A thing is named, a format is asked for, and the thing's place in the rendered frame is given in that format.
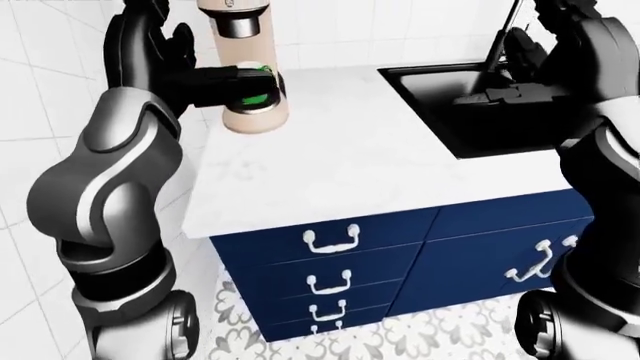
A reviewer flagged black faucet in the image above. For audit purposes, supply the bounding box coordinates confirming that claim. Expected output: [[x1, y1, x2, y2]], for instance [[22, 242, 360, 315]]
[[485, 0, 522, 73]]

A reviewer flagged navy blue cabinet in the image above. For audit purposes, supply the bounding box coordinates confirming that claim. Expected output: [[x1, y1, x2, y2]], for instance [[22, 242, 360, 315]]
[[208, 188, 597, 344]]

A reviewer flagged white drawer handle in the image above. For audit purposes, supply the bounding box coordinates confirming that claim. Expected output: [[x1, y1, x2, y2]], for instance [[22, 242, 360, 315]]
[[301, 222, 363, 255], [305, 269, 353, 297], [308, 298, 348, 324], [310, 319, 344, 336]]

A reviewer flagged wide navy drawer front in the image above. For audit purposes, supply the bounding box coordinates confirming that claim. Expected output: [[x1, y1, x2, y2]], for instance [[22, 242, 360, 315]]
[[209, 207, 441, 264]]

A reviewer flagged navy drawer front without handle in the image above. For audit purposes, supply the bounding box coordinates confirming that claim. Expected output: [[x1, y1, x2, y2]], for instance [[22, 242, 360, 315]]
[[425, 188, 597, 242]]

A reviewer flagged white door handle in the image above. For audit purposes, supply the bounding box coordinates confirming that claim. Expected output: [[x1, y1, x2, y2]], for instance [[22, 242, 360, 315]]
[[503, 234, 579, 283]]

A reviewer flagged beige coffee machine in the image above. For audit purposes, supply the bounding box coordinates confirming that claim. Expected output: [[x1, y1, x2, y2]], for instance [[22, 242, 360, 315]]
[[195, 0, 292, 135]]

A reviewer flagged black sink basin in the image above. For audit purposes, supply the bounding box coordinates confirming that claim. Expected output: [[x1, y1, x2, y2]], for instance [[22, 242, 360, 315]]
[[376, 60, 604, 161]]

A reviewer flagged navy cabinet door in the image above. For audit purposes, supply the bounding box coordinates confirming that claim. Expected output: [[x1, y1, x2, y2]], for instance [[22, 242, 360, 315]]
[[386, 218, 595, 319]]

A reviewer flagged black left three-finger hand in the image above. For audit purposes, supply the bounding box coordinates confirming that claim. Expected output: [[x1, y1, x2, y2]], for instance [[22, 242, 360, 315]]
[[102, 0, 284, 118]]

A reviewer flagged black right three-finger hand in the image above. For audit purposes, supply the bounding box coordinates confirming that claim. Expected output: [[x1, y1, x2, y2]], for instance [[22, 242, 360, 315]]
[[452, 0, 640, 107]]

